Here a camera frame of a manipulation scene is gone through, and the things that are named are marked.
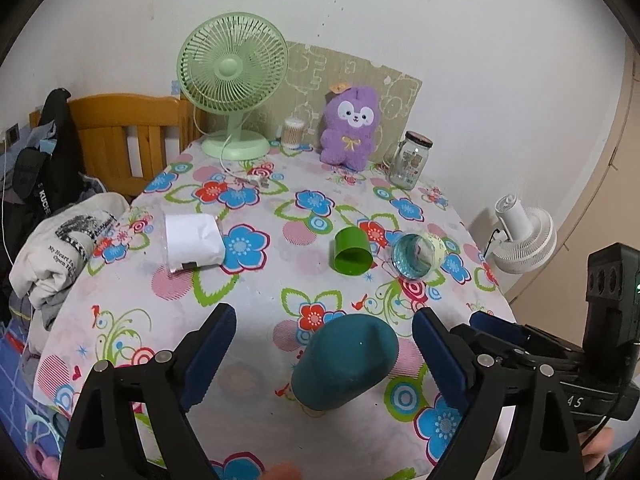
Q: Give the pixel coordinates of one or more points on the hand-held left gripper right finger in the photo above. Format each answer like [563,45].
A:
[440,355]

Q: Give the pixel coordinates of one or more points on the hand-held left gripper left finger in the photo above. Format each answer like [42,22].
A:
[207,355]

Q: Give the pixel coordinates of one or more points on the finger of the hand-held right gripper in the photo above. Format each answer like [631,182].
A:
[467,337]
[495,321]

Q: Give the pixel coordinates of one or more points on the teal cup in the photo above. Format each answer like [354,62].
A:
[345,360]

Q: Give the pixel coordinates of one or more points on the clear glass cup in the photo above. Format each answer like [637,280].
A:
[417,257]

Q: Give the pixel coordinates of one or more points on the green plastic cup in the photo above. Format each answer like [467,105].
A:
[351,252]

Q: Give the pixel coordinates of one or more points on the person's right hand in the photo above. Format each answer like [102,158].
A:
[597,452]

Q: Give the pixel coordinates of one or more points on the white round fan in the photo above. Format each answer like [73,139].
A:
[525,235]

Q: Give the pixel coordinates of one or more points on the white paper packet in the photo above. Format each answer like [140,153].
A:
[192,240]

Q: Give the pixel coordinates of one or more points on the beige door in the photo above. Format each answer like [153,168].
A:
[595,185]

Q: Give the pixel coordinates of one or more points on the grey clothes pile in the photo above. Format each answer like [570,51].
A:
[35,315]

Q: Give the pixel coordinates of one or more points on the glass jar with lid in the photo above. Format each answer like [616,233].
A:
[407,165]

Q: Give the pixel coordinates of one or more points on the white printed shirt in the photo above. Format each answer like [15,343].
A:
[65,240]

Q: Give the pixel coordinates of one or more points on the blue patterned mat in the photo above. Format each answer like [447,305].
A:
[20,410]

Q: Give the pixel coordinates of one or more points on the purple plush toy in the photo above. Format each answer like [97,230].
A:
[350,135]

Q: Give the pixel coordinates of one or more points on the cotton swab container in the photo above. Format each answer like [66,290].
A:
[293,132]

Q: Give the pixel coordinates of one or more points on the wooden chair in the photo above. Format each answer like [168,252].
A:
[125,130]

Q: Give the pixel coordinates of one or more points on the black jacket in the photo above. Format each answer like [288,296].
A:
[50,150]

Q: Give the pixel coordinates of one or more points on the green desk fan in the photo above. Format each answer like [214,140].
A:
[232,67]

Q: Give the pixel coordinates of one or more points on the patterned cardboard board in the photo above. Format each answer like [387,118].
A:
[312,77]

